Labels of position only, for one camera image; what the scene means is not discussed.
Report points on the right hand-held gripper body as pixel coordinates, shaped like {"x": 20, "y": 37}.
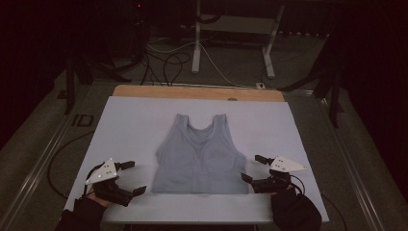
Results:
{"x": 272, "y": 184}

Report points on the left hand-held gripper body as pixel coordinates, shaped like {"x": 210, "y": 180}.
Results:
{"x": 107, "y": 189}

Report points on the grey tank top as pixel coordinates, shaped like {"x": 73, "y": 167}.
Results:
{"x": 200, "y": 160}

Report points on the person's right hand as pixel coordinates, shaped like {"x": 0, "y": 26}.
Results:
{"x": 282, "y": 193}

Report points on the person's left hand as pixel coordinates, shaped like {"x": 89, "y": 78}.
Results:
{"x": 100, "y": 200}

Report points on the white table mat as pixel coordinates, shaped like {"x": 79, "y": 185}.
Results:
{"x": 134, "y": 128}

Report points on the white power socket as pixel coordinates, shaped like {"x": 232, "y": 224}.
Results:
{"x": 260, "y": 85}

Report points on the black tripod stand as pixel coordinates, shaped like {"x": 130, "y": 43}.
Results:
{"x": 333, "y": 96}
{"x": 72, "y": 80}

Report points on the black rectangular floor frame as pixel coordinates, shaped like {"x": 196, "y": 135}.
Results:
{"x": 82, "y": 120}

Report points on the aluminium floor rail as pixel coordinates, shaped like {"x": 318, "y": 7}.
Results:
{"x": 38, "y": 163}
{"x": 352, "y": 173}

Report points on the white metal desk frame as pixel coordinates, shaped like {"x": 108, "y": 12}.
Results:
{"x": 235, "y": 24}

